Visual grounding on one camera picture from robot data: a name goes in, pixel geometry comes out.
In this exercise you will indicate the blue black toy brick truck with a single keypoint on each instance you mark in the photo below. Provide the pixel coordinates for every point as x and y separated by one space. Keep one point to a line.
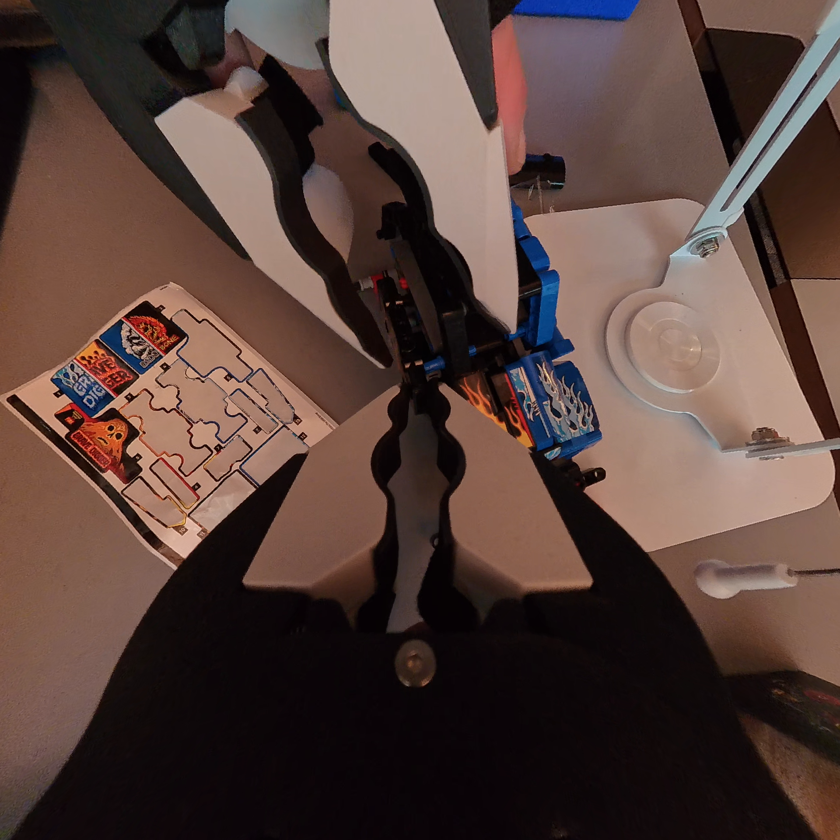
544 394

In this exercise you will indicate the brick set box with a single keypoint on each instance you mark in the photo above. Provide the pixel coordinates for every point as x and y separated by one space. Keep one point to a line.
800 722

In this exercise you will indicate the sticker sheet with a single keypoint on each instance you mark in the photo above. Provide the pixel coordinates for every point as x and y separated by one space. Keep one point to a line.
164 426

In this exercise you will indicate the black cylinder part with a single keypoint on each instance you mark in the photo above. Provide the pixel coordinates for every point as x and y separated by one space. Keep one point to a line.
544 172

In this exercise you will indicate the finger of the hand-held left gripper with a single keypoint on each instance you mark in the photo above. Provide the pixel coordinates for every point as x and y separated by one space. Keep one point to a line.
420 98
223 184

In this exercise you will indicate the white book stand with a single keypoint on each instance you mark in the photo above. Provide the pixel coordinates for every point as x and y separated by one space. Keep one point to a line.
689 459

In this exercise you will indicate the blue storage bin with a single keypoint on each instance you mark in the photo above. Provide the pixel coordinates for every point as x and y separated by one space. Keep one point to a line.
571 6

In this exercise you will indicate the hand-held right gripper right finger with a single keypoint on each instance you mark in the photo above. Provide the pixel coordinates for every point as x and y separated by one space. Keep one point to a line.
512 525

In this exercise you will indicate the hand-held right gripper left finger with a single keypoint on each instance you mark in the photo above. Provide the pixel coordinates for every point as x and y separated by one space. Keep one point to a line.
315 525

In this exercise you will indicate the person's left hand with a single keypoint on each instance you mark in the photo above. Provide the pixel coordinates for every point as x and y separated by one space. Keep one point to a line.
512 85

